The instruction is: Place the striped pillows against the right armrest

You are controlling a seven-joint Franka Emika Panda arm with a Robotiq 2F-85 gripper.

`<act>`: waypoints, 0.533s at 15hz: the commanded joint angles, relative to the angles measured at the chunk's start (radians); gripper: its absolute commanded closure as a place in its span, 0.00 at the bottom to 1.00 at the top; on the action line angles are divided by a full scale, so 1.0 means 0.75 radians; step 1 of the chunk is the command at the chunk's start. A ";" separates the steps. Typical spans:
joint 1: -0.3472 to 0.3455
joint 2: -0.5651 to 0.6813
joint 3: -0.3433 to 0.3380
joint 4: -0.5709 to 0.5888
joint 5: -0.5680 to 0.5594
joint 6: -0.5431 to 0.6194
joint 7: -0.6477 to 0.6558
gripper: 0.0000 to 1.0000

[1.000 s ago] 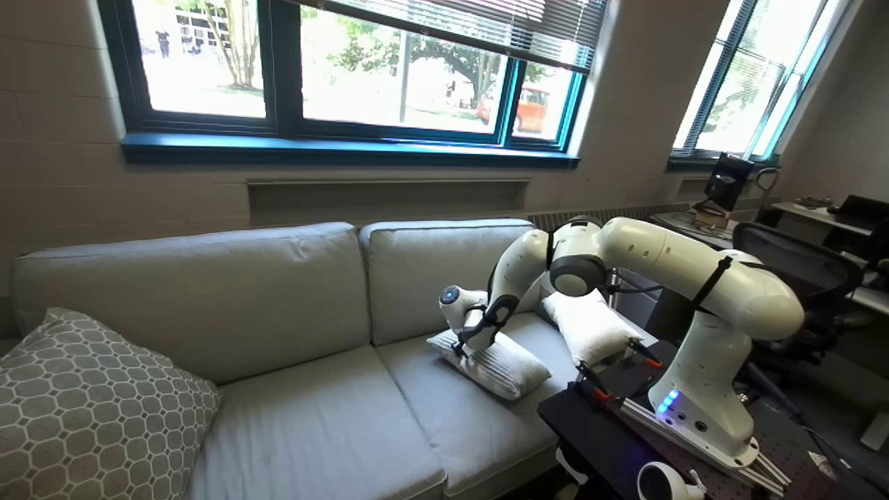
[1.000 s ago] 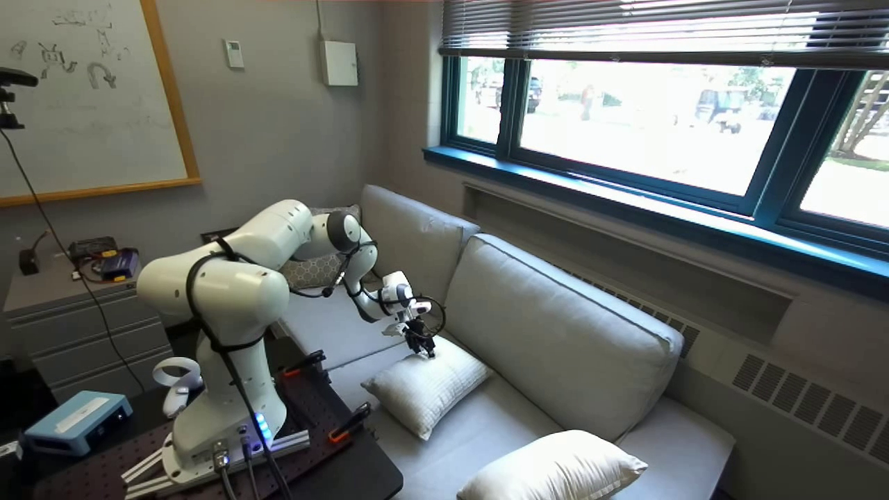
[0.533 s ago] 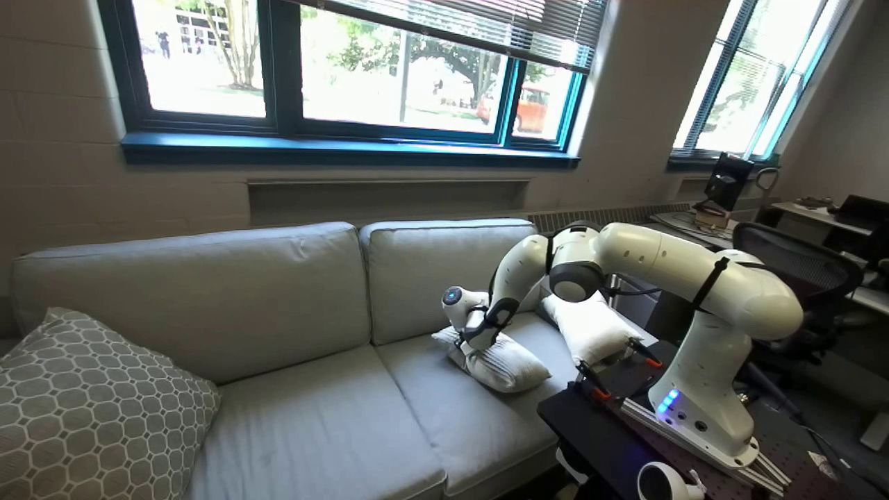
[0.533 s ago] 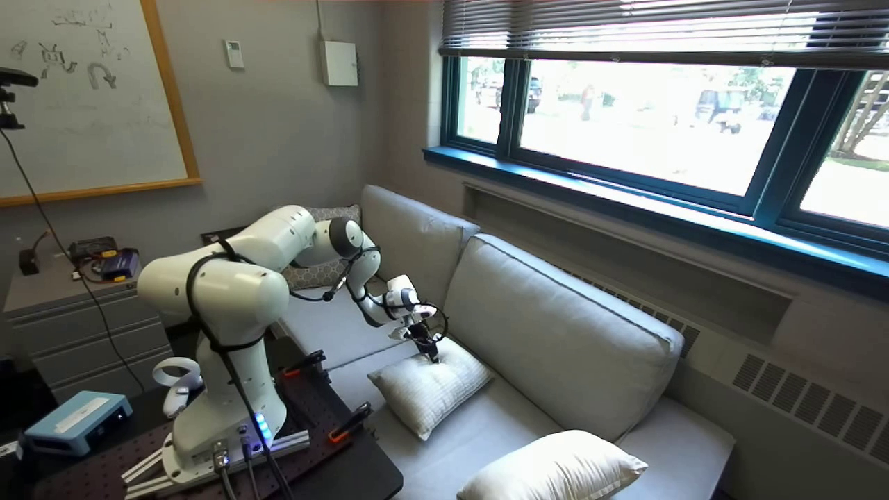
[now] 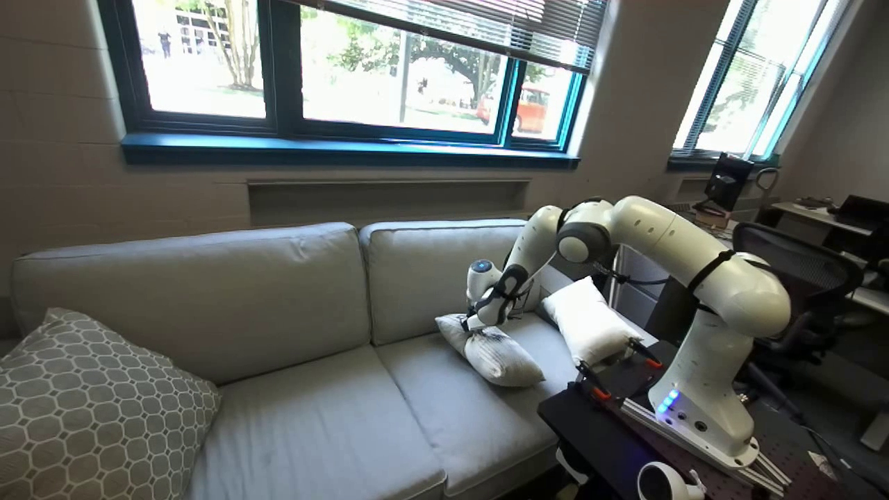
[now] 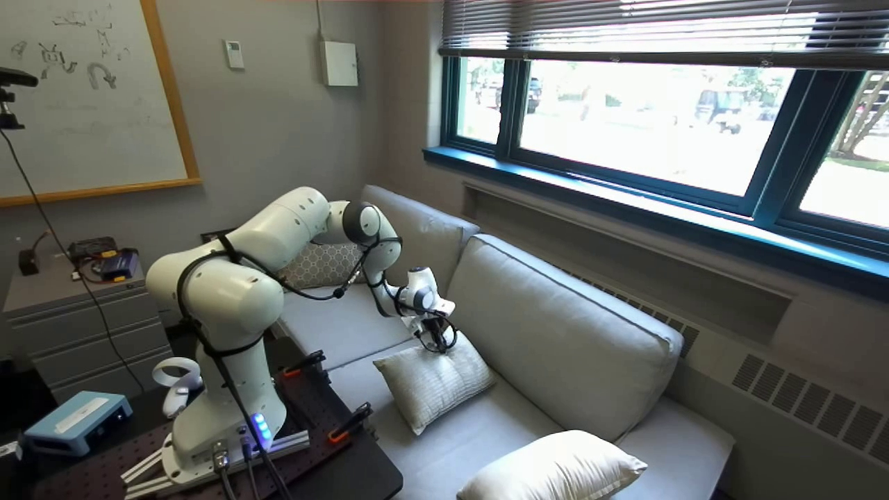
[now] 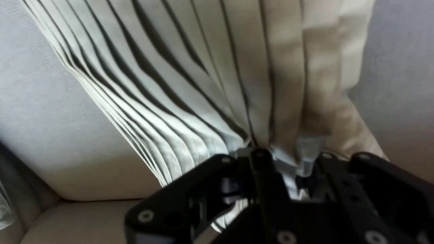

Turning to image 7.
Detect light grey sofa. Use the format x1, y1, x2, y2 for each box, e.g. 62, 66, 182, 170
0, 0, 434, 244

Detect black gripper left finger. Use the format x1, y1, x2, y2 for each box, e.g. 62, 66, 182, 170
124, 148, 291, 244

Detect cream striped pillow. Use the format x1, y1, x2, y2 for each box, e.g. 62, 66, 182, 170
20, 0, 391, 202

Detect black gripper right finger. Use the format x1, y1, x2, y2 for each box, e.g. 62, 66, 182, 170
310, 151, 434, 244

